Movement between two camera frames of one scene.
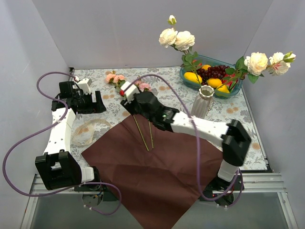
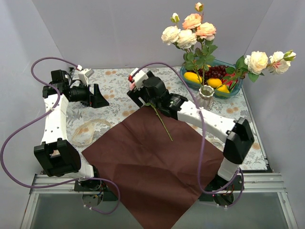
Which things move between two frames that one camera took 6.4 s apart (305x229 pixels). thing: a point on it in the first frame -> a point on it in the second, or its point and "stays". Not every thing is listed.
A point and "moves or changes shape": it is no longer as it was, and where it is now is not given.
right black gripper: x=133 y=108 -> x=139 y=96
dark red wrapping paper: x=164 y=174 stays
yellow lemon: x=214 y=82 stays
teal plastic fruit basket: x=225 y=78 stays
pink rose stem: x=144 y=88 moves or changes shape
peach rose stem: x=118 y=80 -> x=205 y=33
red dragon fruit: x=230 y=80 stays
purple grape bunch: x=214 y=71 stays
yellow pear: x=223 y=89 stays
